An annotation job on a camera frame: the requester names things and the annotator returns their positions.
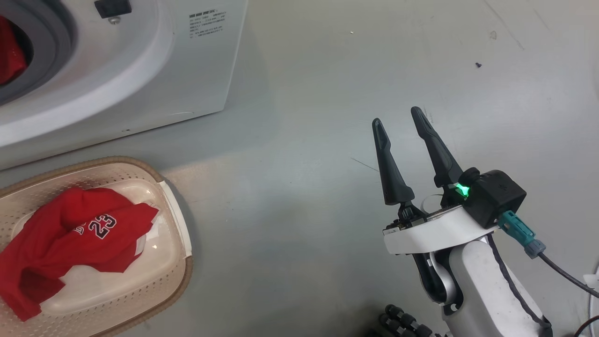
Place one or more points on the red jersey number 23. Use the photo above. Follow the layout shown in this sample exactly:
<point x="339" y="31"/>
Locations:
<point x="61" y="243"/>

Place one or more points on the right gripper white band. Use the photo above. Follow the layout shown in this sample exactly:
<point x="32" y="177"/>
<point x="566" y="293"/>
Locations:
<point x="435" y="231"/>

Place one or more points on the printed text label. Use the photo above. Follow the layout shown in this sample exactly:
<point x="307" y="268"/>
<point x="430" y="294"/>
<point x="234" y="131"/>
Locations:
<point x="208" y="24"/>

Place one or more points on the white washing machine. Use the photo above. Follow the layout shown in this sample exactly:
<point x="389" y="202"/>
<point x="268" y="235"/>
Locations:
<point x="140" y="79"/>

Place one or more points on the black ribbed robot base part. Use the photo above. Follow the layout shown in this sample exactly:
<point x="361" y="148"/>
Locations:
<point x="405" y="323"/>

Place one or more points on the red garment striped trim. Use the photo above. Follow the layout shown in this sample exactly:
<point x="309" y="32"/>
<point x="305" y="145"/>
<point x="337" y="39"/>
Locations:
<point x="9" y="51"/>

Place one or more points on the grey rubber door gasket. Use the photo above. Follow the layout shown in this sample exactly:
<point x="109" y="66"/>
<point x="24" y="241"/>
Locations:
<point x="51" y="51"/>

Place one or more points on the cream laundry basket brown rim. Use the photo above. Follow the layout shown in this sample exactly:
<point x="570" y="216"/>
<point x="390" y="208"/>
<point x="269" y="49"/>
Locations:
<point x="164" y="262"/>

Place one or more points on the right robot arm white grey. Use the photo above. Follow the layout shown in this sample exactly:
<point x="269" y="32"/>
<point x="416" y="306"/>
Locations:
<point x="477" y="290"/>

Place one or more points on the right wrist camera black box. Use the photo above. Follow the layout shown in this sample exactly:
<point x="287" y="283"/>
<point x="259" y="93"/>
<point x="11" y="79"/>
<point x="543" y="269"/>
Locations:
<point x="496" y="196"/>

